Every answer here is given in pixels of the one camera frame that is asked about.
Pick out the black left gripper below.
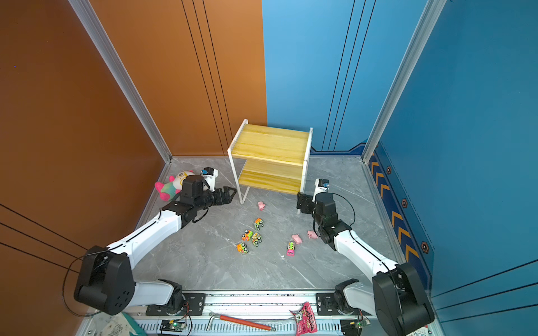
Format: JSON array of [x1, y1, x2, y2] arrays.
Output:
[[195, 185, 238, 213]]

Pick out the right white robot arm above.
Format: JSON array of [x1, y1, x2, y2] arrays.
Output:
[[296, 193, 435, 335]]

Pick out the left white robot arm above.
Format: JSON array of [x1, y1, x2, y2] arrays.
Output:
[[74, 175, 238, 316]]

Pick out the green orange toy truck top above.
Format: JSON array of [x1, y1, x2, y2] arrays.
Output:
[[254, 218, 264, 230]]

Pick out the orange toy truck middle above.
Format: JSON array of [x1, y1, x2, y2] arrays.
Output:
[[242, 230, 254, 242]]

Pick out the pink toy truck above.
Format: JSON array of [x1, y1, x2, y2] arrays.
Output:
[[287, 241, 296, 256]]

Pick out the plush doll pink white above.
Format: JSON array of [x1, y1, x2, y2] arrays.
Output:
[[154, 171, 194, 201]]

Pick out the green toy truck middle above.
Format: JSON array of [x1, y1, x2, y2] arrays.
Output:
[[250, 232, 262, 246]]

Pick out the orange green toy truck bottom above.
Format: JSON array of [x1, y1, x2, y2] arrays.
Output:
[[236, 243, 249, 254]]

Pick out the pink snack packet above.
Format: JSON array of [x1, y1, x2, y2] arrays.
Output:
[[290, 302, 318, 336]]

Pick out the circuit board right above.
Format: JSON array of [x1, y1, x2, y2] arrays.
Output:
[[340, 319, 371, 336]]

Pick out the green circuit board left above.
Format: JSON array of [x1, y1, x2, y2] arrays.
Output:
[[159, 319, 187, 335]]

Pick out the teal cloth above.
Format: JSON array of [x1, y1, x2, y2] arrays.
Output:
[[90, 312, 148, 336]]

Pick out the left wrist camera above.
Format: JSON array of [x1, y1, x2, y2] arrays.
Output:
[[201, 167, 219, 192]]

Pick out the white shelf frame with wood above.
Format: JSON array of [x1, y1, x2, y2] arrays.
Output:
[[227, 119, 313, 204]]

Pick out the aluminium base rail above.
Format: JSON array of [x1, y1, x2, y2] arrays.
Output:
[[75, 288, 446, 336]]

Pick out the red handled tool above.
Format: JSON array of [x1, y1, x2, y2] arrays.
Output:
[[205, 314, 276, 331]]

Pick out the aluminium corner post left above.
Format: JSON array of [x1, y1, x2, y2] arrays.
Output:
[[69, 0, 173, 163]]

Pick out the aluminium corner post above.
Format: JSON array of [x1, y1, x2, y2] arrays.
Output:
[[69, 0, 173, 163], [361, 0, 447, 164]]

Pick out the aluminium corner post right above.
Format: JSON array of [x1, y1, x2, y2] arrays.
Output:
[[361, 0, 447, 164]]

